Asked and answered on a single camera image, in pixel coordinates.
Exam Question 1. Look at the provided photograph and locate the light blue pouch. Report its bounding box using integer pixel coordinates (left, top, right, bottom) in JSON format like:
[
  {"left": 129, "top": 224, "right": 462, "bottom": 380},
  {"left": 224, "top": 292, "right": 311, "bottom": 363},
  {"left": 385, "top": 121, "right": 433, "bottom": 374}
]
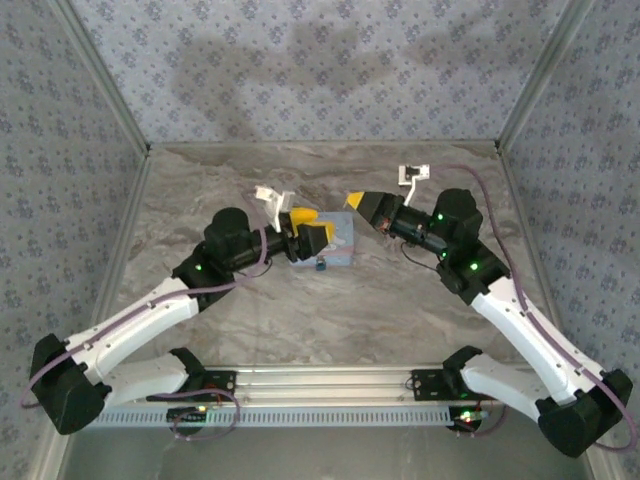
[{"left": 289, "top": 209, "right": 357, "bottom": 269}]

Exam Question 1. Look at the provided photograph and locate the left controller circuit board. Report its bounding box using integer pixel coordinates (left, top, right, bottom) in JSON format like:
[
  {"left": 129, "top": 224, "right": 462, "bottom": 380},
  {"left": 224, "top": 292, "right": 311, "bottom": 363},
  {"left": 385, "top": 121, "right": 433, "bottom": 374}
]
[{"left": 167, "top": 406, "right": 210, "bottom": 422}]

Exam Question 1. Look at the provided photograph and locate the controller circuit board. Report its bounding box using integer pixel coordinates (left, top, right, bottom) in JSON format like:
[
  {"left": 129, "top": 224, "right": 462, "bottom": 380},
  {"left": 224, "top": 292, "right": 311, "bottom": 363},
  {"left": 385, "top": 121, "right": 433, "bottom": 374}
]
[
  {"left": 167, "top": 406, "right": 210, "bottom": 422},
  {"left": 448, "top": 407, "right": 490, "bottom": 431}
]

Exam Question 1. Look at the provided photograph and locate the right controller circuit board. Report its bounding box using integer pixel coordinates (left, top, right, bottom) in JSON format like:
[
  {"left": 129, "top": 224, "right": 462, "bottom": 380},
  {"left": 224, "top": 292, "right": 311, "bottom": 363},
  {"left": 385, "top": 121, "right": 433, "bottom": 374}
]
[{"left": 448, "top": 407, "right": 490, "bottom": 431}]

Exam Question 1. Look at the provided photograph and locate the grey metal sheet panel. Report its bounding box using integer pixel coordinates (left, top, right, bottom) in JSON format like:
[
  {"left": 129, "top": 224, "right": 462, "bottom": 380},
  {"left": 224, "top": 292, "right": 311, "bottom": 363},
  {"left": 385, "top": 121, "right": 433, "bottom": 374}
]
[{"left": 57, "top": 424, "right": 601, "bottom": 480}]

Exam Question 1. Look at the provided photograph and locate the thin black left gripper wire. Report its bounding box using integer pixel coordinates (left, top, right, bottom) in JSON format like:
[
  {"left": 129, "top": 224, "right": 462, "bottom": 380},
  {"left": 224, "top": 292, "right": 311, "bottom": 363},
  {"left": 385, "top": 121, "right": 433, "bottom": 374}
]
[{"left": 232, "top": 258, "right": 274, "bottom": 278}]

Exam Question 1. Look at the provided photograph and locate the thin black gripper wire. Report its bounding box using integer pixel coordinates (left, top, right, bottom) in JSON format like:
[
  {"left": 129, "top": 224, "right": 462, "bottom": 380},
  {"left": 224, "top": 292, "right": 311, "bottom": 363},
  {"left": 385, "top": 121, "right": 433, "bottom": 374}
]
[
  {"left": 402, "top": 243, "right": 444, "bottom": 272},
  {"left": 232, "top": 258, "right": 274, "bottom": 278}
]

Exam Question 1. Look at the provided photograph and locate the thin black right gripper wire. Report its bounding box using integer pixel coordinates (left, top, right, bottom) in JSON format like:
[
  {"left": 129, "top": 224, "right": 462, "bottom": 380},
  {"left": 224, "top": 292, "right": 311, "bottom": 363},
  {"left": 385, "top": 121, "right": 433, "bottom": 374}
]
[{"left": 402, "top": 243, "right": 444, "bottom": 272}]

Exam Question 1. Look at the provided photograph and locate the aluminium table side rail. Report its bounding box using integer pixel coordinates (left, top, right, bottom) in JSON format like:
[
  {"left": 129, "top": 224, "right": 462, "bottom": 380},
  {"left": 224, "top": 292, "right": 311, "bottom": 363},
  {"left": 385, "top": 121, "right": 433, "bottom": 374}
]
[
  {"left": 499, "top": 149, "right": 571, "bottom": 351},
  {"left": 82, "top": 149, "right": 154, "bottom": 341}
]

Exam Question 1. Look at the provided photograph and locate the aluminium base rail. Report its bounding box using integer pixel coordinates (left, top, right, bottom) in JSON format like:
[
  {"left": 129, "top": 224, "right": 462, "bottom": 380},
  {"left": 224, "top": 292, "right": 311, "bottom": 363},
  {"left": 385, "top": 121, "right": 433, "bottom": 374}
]
[{"left": 107, "top": 366, "right": 546, "bottom": 405}]

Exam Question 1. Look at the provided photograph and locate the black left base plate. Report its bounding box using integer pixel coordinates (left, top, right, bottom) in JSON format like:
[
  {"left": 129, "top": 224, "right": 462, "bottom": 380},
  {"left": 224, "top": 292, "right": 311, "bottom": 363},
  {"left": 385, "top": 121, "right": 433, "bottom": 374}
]
[{"left": 146, "top": 368, "right": 238, "bottom": 403}]

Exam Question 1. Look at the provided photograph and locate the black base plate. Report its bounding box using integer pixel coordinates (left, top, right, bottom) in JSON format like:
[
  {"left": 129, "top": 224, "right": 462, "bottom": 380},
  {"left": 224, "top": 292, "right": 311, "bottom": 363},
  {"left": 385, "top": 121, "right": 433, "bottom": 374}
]
[
  {"left": 411, "top": 368, "right": 503, "bottom": 401},
  {"left": 146, "top": 368, "right": 238, "bottom": 403}
]

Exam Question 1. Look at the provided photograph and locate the aluminium corner post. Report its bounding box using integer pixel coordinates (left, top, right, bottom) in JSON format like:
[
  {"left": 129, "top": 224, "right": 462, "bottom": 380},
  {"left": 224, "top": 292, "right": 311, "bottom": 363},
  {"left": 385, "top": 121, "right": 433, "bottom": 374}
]
[
  {"left": 494, "top": 0, "right": 597, "bottom": 151},
  {"left": 49, "top": 0, "right": 153, "bottom": 154}
]

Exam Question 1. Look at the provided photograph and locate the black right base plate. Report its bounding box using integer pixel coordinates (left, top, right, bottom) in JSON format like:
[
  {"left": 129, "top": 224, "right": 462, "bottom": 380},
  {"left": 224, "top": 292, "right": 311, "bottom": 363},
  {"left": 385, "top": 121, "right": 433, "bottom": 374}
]
[{"left": 411, "top": 368, "right": 503, "bottom": 401}]

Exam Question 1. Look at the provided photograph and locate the grey slotted cable duct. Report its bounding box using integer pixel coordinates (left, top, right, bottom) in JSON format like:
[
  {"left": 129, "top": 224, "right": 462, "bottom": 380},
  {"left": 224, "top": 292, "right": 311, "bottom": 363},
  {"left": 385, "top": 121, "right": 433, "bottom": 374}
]
[{"left": 89, "top": 405, "right": 484, "bottom": 430}]

